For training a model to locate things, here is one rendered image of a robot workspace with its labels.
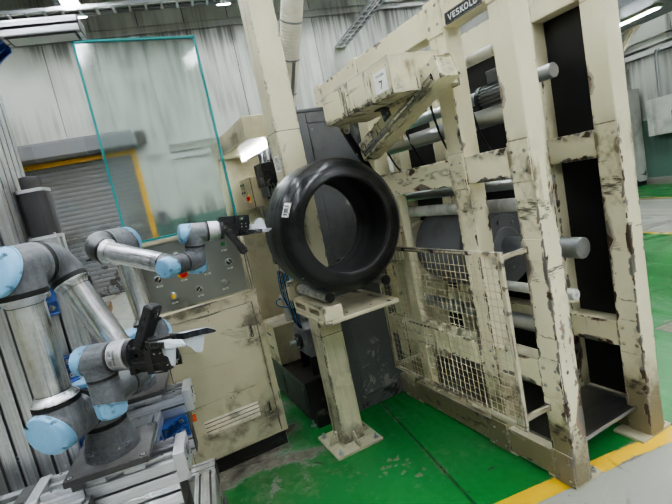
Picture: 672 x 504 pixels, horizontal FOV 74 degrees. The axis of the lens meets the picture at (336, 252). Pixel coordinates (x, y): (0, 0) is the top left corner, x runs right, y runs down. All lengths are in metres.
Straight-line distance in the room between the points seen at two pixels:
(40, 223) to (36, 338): 0.47
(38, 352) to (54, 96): 10.64
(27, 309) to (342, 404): 1.60
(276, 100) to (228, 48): 9.59
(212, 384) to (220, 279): 0.54
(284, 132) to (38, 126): 9.86
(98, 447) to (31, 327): 0.41
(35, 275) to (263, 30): 1.51
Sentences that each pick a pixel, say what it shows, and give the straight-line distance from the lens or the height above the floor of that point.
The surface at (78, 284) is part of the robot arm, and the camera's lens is 1.41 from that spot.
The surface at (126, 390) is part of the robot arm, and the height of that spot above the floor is 0.94.
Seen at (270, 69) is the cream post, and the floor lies 1.94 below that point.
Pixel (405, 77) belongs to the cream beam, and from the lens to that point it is 1.83.
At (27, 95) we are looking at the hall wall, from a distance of 11.96.
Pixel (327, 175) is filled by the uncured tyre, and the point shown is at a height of 1.40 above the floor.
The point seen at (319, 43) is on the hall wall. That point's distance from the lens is 12.24.
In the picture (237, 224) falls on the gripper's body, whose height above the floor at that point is 1.28.
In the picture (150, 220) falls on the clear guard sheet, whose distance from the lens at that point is 2.36.
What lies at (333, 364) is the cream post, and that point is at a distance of 2.36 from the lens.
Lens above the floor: 1.34
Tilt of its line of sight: 8 degrees down
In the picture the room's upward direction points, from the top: 12 degrees counter-clockwise
